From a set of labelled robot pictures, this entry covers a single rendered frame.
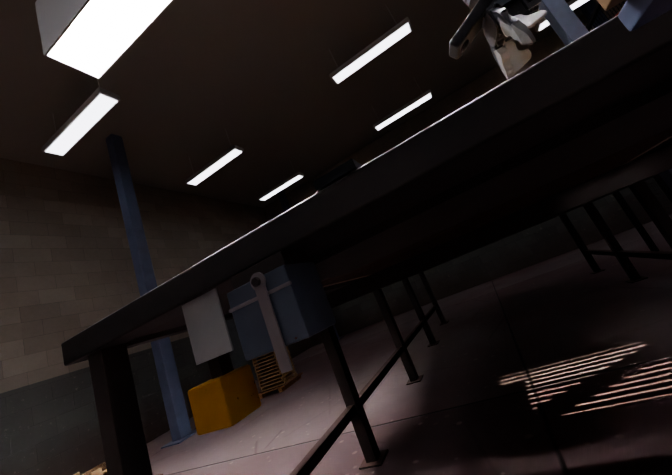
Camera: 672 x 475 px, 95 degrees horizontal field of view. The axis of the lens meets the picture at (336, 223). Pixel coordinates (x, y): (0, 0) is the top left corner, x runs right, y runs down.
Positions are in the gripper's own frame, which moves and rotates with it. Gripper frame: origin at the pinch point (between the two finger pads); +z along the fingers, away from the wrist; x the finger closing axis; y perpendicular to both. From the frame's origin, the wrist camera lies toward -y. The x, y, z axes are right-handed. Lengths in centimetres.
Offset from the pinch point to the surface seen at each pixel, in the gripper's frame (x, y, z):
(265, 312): -22, -57, 24
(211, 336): -18, -73, 24
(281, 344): -22, -56, 30
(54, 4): 43, -186, -226
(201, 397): -20, -76, 33
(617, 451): 65, -10, 102
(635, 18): -35.9, -6.2, 16.1
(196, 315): -17, -75, 19
